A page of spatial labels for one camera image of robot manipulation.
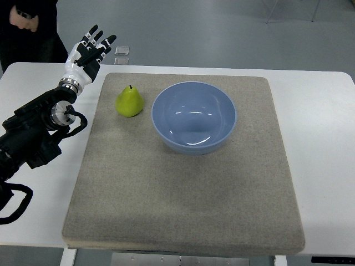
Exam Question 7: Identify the metal table base plate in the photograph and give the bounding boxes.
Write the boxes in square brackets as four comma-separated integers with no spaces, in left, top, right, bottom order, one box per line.
[110,253,250,266]

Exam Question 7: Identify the black table control panel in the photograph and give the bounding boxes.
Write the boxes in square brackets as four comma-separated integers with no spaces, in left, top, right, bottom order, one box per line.
[311,256,355,265]

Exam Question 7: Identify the blue bowl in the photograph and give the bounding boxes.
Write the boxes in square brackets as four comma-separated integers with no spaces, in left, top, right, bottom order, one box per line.
[151,81,238,155]

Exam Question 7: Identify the upper metal floor plate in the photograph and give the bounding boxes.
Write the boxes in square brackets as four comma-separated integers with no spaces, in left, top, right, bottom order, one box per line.
[115,46,130,55]

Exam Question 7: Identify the metal frame legs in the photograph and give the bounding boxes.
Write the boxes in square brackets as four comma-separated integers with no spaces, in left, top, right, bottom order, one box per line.
[265,1,322,24]

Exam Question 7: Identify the metal floor plate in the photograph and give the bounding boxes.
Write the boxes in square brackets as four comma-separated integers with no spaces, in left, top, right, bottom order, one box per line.
[114,57,129,65]
[115,46,130,55]

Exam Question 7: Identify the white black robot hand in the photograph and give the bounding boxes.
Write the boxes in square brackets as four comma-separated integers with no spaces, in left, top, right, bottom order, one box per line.
[59,25,116,95]

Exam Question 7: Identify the green pear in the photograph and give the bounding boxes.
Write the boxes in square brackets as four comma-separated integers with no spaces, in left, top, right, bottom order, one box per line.
[115,85,144,117]

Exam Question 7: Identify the lower metal floor plate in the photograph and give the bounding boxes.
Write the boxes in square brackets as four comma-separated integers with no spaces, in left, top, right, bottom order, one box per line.
[114,57,129,65]

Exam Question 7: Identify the grey felt mat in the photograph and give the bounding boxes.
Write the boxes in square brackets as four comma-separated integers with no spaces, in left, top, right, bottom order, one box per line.
[62,73,305,257]

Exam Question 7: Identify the person in dark clothes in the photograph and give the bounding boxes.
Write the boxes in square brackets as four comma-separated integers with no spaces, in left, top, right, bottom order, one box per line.
[1,1,68,71]

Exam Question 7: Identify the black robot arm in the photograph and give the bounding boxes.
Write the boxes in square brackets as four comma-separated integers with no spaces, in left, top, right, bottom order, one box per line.
[1,85,88,224]

